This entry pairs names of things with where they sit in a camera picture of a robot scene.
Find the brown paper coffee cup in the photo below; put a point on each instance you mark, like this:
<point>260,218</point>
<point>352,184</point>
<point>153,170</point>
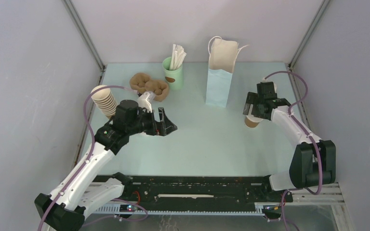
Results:
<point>251,121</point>

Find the white plastic cup lid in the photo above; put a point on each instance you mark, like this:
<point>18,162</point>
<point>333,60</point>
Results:
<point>250,110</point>

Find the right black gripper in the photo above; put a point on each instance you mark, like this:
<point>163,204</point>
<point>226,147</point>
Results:
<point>251,99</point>

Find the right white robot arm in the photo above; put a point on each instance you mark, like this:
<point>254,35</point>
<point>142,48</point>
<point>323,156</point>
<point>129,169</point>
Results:
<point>313,163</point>

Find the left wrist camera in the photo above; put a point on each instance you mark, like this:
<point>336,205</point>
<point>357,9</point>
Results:
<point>145,100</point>

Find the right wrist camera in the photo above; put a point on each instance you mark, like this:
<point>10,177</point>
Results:
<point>269,85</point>

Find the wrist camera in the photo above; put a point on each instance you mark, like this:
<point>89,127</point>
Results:
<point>145,100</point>
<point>269,85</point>

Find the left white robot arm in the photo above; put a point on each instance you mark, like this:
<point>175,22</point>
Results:
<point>67,206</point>

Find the stack of brown paper cups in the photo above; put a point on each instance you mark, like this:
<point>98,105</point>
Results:
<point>104,100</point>

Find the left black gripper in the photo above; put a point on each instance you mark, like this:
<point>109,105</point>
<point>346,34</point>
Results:
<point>161,129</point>

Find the green cup holder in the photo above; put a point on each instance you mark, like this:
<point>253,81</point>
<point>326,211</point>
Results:
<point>175,78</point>

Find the brown pulp cup carrier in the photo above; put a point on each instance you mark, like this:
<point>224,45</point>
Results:
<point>143,82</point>

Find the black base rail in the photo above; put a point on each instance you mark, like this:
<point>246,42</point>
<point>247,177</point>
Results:
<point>217,195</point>

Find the white wrapped straws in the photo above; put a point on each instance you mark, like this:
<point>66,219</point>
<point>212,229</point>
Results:
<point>177,57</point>

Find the light blue paper bag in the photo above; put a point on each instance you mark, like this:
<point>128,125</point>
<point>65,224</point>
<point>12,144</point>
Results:
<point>222,59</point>

